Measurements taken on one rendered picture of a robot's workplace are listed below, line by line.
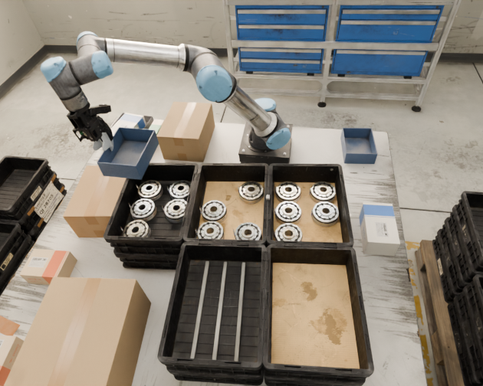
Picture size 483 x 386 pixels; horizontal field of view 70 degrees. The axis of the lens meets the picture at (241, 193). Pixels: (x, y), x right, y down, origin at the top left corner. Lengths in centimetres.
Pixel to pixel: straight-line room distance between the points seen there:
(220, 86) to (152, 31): 317
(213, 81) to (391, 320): 105
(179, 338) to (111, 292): 28
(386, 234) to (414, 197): 130
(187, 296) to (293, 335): 38
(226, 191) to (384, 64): 211
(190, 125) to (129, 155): 52
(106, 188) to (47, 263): 38
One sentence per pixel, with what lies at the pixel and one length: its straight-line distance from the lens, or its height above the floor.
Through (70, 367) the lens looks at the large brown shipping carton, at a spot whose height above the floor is 90.
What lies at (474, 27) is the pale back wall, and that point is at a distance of 429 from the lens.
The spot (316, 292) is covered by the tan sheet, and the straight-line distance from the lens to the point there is 126.
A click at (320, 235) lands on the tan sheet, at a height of 83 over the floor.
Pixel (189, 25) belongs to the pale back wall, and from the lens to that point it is 421.
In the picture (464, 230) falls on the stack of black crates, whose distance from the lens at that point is 201.
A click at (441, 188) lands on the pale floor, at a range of 289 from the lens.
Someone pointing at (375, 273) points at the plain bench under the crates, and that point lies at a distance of 149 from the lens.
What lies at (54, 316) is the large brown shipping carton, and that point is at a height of 90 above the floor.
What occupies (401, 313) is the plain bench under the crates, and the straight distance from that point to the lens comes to 144.
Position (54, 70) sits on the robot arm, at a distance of 121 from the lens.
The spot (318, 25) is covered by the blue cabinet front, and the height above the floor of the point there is 73.
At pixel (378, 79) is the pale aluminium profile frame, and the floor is 30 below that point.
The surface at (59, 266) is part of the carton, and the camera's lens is 159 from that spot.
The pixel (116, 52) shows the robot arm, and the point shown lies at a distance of 132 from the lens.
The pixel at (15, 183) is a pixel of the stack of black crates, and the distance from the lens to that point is 253.
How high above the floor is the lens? 196
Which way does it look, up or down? 49 degrees down
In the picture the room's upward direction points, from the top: 6 degrees counter-clockwise
